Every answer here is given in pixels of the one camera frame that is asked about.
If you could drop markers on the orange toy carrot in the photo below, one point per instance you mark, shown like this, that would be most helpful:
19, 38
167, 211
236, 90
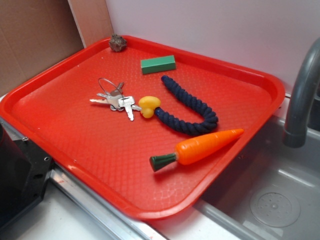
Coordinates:
195, 149

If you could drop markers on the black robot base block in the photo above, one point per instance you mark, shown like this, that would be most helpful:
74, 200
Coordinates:
25, 169

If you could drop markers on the red plastic tray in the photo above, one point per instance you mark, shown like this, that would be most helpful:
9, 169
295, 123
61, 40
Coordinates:
110, 153

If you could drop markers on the yellow rubber duck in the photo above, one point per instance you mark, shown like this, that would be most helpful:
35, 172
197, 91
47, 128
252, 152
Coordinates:
148, 105

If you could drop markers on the silver key bunch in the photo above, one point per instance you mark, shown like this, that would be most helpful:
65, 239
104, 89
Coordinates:
115, 99

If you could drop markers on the green rectangular block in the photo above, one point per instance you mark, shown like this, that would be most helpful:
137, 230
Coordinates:
158, 64

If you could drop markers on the grey plastic sink basin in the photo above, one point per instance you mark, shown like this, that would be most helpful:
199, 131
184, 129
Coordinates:
269, 191

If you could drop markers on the grey sink faucet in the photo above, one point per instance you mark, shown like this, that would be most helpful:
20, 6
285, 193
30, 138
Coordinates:
304, 106

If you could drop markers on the brown cardboard panel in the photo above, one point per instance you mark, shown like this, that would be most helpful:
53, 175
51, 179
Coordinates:
37, 34

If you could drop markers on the aluminium rail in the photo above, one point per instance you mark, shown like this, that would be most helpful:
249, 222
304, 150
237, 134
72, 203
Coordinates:
70, 211

